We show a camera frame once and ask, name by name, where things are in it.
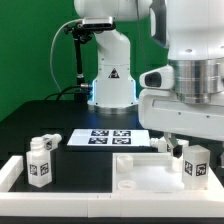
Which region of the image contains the white square tabletop panel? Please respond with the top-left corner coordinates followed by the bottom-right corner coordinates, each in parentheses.
top-left (112, 151), bottom-right (221, 194)

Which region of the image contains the white camera cable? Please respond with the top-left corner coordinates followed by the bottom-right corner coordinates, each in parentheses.
top-left (49, 18), bottom-right (84, 94)

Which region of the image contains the white U-shaped obstacle fence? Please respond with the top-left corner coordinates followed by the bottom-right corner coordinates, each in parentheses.
top-left (0, 156), bottom-right (224, 218)

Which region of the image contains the white marker base plate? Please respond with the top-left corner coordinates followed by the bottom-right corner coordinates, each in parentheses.
top-left (67, 129), bottom-right (150, 147)

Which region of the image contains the black camera stand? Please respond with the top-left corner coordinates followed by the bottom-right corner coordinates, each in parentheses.
top-left (64, 25), bottom-right (92, 103)

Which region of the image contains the grey camera on stand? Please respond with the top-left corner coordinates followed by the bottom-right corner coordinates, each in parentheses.
top-left (82, 17), bottom-right (113, 30)

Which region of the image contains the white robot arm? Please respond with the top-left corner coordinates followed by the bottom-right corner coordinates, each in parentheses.
top-left (74, 0), bottom-right (224, 145)

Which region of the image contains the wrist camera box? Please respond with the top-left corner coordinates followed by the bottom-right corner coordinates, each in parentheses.
top-left (139, 65), bottom-right (174, 90)

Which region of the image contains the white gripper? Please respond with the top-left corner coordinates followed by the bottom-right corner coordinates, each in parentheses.
top-left (138, 89), bottom-right (224, 168)

